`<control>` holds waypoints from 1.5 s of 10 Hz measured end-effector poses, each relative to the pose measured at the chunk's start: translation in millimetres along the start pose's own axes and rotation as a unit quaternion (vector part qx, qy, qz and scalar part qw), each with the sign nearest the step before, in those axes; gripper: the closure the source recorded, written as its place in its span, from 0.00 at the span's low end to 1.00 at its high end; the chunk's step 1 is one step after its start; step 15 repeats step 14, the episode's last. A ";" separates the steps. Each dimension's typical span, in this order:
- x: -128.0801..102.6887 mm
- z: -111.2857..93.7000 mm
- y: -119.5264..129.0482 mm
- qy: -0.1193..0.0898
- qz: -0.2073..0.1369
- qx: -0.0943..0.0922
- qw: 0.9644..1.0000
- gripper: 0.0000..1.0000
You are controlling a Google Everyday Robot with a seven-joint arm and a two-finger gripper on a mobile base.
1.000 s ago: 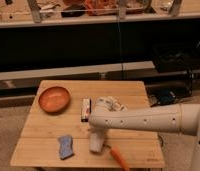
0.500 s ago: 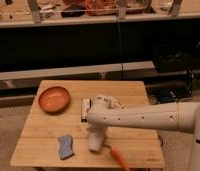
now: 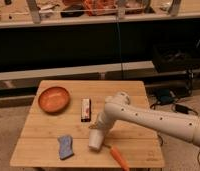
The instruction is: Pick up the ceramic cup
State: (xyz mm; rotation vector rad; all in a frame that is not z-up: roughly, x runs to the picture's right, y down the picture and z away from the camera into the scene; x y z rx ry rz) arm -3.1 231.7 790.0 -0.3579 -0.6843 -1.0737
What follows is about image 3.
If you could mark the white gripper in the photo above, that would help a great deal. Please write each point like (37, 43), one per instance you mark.
(104, 123)

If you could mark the white ceramic cup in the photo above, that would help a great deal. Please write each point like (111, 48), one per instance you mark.
(96, 138)

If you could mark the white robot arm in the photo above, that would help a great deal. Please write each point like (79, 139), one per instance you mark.
(118, 107)

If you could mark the dark candy bar box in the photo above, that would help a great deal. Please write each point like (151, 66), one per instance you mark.
(86, 110)

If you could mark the orange carrot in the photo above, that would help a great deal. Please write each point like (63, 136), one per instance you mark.
(115, 153)

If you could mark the blue sponge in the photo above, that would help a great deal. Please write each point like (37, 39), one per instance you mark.
(65, 147)

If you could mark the orange wooden bowl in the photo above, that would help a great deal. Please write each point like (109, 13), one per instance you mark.
(54, 99)

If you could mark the wooden table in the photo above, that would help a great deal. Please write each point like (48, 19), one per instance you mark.
(38, 144)

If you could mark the black box on floor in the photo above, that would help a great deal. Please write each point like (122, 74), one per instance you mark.
(175, 57)

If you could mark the metal shelf rack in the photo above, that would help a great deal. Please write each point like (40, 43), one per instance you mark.
(37, 13)

